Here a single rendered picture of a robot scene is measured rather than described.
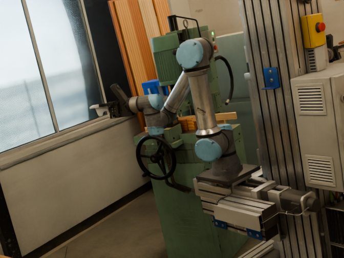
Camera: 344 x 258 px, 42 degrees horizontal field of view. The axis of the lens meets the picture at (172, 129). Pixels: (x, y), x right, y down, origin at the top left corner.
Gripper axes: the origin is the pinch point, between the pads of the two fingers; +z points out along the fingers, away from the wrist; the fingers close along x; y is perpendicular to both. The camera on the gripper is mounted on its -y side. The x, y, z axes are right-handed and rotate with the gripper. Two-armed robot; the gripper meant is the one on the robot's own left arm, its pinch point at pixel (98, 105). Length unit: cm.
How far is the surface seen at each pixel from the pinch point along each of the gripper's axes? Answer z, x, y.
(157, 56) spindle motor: -1, 68, -25
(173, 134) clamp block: -9, 59, 24
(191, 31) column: -16, 91, -38
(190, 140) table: -17, 65, 29
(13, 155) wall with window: 130, 62, 29
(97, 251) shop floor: 87, 88, 112
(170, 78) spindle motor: -7, 69, -10
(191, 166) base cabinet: -14, 67, 46
